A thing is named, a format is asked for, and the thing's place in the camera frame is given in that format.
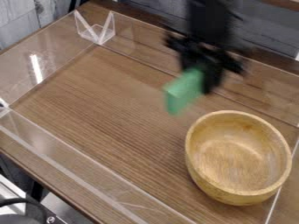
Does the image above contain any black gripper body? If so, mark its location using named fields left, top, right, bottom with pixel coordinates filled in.
left=165, top=31, right=245, bottom=74

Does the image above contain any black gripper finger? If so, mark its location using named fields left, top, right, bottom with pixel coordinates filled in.
left=203, top=66, right=225, bottom=95
left=179, top=50, right=201, bottom=70

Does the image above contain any green rectangular block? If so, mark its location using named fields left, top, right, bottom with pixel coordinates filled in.
left=163, top=68, right=203, bottom=115

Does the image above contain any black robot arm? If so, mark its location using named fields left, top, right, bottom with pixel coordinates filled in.
left=165, top=0, right=245, bottom=94

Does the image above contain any brown wooden bowl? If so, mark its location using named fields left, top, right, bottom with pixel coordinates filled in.
left=185, top=110, right=293, bottom=206

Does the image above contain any clear acrylic corner bracket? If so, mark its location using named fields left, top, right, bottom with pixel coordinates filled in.
left=74, top=10, right=117, bottom=46

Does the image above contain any clear acrylic barrier wall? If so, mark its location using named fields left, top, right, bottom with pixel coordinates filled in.
left=0, top=3, right=299, bottom=224

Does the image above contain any black cable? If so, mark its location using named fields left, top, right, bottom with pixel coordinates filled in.
left=0, top=198, right=44, bottom=224

